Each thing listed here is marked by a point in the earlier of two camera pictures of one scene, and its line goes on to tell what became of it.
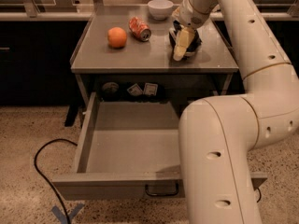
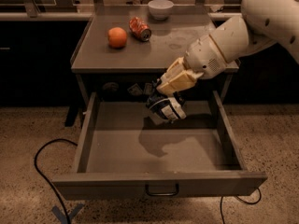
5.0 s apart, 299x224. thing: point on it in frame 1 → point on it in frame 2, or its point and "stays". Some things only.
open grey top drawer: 128,149 stays
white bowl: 160,8 stays
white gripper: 191,18 → 203,59
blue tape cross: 63,217 stays
